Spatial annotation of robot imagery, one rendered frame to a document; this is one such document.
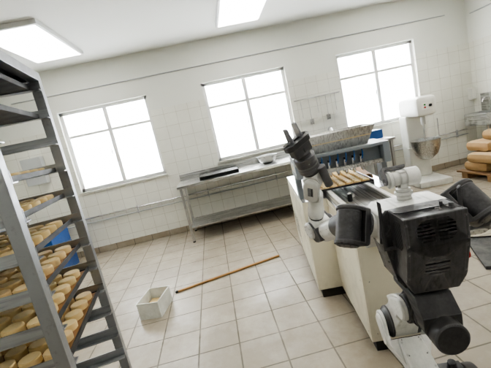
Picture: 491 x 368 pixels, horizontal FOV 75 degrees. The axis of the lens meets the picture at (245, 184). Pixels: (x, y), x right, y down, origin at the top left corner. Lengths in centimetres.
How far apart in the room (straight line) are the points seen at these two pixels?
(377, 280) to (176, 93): 431
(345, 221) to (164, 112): 457
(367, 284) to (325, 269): 74
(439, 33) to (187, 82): 439
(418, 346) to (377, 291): 46
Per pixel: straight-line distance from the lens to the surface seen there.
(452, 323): 131
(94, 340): 143
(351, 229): 121
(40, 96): 128
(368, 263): 202
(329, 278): 280
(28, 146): 128
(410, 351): 174
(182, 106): 546
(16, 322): 104
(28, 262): 85
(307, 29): 593
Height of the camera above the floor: 149
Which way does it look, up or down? 10 degrees down
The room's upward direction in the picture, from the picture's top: 13 degrees counter-clockwise
